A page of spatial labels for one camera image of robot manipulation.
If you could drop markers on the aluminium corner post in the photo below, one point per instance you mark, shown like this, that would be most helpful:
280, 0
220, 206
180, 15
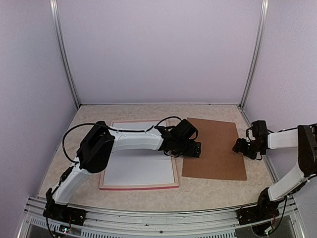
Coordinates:
256, 53
63, 53

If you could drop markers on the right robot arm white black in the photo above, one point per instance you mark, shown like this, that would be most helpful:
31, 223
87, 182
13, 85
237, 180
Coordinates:
300, 142

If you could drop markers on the wooden picture frame pink edge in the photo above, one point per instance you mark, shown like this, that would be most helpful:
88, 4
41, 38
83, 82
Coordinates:
138, 187

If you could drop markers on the brown cardboard backing board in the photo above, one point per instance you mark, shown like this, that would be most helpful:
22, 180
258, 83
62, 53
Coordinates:
217, 160

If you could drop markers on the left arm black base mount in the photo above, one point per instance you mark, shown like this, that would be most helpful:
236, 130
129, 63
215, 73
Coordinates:
63, 213

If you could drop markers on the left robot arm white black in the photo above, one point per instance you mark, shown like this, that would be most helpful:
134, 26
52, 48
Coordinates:
102, 140

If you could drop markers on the front aluminium rail base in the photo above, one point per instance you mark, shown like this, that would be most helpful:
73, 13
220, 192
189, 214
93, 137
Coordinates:
102, 223

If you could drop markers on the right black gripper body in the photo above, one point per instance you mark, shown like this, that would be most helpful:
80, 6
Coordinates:
249, 150

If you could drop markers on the left aluminium corner post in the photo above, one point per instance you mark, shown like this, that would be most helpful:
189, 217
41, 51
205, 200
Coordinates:
63, 53

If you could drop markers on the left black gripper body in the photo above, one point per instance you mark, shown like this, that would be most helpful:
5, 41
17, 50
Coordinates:
186, 151

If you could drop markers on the right aluminium corner post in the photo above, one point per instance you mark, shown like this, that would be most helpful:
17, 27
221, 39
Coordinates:
256, 53

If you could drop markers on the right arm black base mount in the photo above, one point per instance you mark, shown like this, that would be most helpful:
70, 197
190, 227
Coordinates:
254, 214

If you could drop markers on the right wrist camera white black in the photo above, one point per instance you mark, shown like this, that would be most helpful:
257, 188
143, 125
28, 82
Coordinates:
258, 129

